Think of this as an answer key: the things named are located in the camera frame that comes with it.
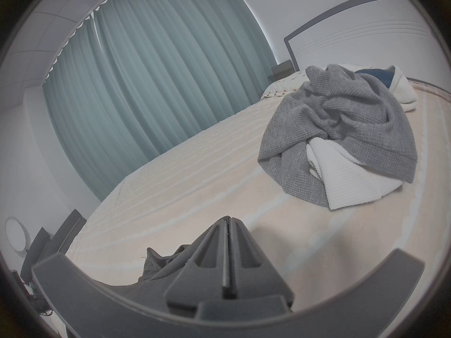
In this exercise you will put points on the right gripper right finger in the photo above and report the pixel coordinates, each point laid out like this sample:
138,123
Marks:
257,276

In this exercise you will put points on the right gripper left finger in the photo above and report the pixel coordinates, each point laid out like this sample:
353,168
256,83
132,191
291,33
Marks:
197,276

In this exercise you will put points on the black T-shirt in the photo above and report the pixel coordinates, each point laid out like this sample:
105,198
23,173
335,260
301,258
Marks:
158,266

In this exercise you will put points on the bed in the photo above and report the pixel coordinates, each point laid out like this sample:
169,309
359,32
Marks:
211,174

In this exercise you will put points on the pile of clothes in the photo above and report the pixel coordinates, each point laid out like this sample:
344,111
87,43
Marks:
334,118

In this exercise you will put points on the white printed pillow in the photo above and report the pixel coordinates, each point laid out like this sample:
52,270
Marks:
282,86

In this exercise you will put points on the blue-green curtain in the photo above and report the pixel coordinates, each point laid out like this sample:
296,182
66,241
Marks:
158,83

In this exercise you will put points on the grey bedside table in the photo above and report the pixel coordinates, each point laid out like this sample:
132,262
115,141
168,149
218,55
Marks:
282,69

